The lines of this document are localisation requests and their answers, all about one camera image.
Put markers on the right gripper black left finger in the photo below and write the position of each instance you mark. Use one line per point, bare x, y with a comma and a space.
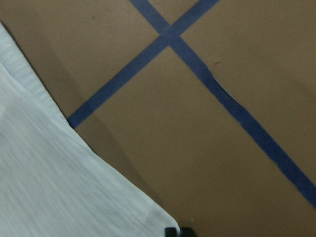
170, 232

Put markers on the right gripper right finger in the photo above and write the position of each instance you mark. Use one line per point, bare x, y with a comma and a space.
187, 232

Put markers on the light blue button shirt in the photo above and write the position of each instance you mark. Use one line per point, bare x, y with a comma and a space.
51, 183

